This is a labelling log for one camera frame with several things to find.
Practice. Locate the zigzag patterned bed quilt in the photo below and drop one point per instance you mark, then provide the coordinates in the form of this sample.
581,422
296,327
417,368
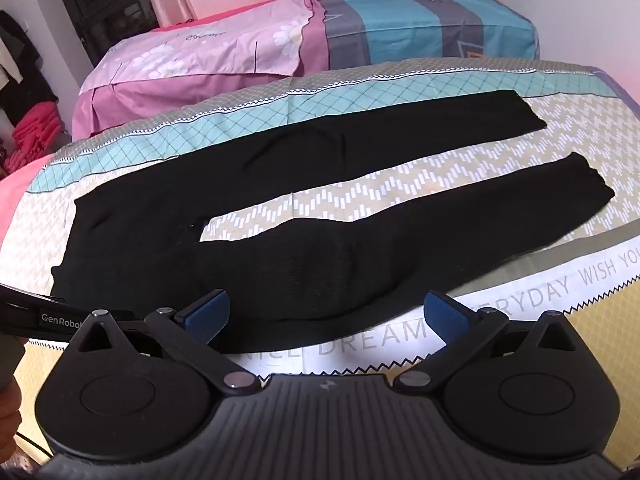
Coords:
450,170

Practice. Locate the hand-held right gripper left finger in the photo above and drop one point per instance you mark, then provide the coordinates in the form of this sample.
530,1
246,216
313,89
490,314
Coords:
209,316

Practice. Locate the person's left hand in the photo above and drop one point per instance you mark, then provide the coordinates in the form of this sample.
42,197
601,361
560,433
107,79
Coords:
9,412

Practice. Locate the pink floral bed sheet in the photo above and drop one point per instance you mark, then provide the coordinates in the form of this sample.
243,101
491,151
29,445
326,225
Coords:
200,55

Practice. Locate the stack of red clothes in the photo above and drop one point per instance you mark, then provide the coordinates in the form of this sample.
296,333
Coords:
32,135

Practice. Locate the hanging dark clothes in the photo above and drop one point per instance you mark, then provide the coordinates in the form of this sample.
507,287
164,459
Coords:
20,65

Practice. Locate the plain pink bed sheet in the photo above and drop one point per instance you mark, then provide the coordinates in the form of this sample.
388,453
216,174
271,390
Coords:
20,200

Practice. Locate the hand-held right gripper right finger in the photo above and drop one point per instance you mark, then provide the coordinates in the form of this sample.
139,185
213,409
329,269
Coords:
444,316

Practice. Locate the black pants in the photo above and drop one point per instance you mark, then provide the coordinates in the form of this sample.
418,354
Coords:
280,260

